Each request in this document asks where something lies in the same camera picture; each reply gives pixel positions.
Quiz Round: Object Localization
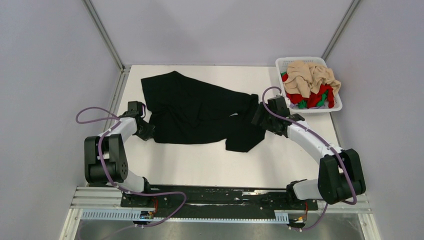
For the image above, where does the green t-shirt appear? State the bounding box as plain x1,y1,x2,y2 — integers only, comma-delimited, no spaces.
286,84,333,109

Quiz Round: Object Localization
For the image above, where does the aluminium frame rail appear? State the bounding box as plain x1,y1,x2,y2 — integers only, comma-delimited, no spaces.
82,0,132,79

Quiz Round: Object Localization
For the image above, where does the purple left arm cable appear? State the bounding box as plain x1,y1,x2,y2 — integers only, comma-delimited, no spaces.
75,103,187,229

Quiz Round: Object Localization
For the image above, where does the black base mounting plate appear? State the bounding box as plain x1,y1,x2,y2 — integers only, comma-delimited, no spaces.
120,184,318,218

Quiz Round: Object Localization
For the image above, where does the beige t-shirt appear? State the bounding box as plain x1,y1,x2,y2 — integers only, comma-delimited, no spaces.
283,60,342,98

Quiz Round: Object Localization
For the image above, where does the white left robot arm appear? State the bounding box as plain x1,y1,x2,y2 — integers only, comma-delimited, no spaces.
75,101,155,207

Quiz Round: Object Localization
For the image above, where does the red t-shirt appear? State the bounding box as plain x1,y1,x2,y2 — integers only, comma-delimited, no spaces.
281,72,340,109

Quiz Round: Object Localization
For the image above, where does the white slotted cable duct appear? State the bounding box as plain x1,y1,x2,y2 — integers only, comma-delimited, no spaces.
80,209,289,224

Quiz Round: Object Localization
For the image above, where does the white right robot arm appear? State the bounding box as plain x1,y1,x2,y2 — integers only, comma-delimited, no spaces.
251,96,366,209

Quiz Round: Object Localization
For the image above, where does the black t-shirt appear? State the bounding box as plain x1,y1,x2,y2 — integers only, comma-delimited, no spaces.
140,71,266,153

